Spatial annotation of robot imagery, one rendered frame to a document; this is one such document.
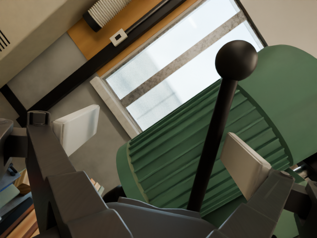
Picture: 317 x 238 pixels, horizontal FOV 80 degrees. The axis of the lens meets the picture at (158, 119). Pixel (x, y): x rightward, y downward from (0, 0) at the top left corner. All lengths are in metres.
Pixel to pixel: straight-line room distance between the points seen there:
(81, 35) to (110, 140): 0.96
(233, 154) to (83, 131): 0.13
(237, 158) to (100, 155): 1.79
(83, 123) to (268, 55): 0.26
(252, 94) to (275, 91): 0.03
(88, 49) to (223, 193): 1.71
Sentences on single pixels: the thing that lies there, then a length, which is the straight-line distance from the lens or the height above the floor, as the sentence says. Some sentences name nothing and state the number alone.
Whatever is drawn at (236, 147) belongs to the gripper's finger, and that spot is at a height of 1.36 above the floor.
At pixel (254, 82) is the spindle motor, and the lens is 0.28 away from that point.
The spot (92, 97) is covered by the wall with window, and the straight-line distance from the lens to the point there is 1.84.
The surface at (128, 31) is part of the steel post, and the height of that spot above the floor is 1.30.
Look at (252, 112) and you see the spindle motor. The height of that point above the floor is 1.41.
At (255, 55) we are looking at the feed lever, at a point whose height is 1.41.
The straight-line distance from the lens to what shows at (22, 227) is 0.48.
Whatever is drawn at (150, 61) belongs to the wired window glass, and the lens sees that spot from 1.78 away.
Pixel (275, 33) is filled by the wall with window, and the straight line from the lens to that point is 1.91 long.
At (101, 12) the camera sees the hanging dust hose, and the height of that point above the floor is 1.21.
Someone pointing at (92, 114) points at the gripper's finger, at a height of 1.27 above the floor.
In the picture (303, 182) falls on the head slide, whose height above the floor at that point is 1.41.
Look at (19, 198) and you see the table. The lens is 0.59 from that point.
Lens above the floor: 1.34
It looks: 9 degrees down
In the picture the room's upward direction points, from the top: 55 degrees clockwise
